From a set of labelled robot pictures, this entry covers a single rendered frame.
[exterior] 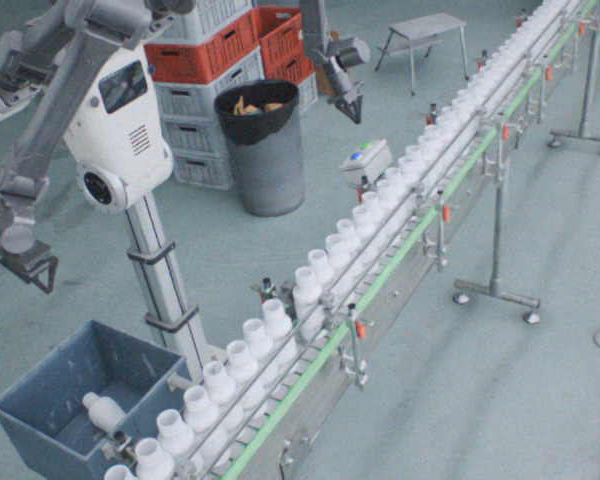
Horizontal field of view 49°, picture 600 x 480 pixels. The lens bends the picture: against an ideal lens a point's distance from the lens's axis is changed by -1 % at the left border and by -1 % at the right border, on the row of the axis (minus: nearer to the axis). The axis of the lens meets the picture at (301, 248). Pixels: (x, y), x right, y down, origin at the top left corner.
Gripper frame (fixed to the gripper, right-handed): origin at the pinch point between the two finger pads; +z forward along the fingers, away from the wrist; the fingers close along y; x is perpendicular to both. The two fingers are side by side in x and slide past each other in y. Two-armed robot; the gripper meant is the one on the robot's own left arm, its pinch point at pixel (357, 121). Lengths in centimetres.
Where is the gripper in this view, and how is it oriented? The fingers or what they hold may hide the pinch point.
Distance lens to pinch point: 183.8
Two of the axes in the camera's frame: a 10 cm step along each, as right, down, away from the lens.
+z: 4.1, 8.3, 3.8
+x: -7.5, 0.7, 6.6
